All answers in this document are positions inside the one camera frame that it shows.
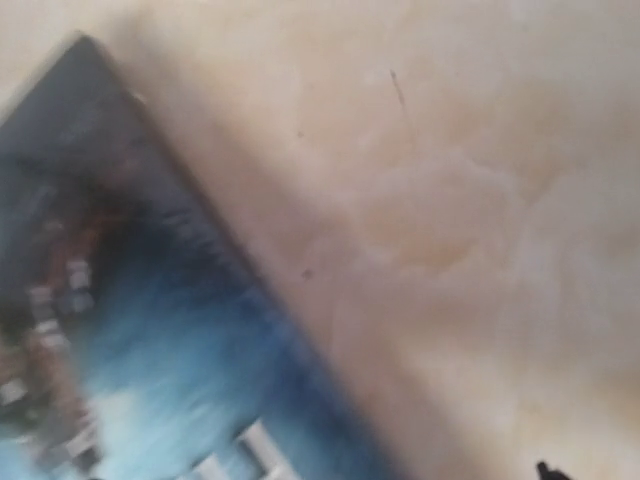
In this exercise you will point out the blue Wuthering Heights book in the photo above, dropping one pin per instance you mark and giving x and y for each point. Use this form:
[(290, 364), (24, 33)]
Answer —
[(136, 341)]

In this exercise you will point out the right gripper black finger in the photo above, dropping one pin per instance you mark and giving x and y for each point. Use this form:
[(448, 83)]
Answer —
[(545, 472)]

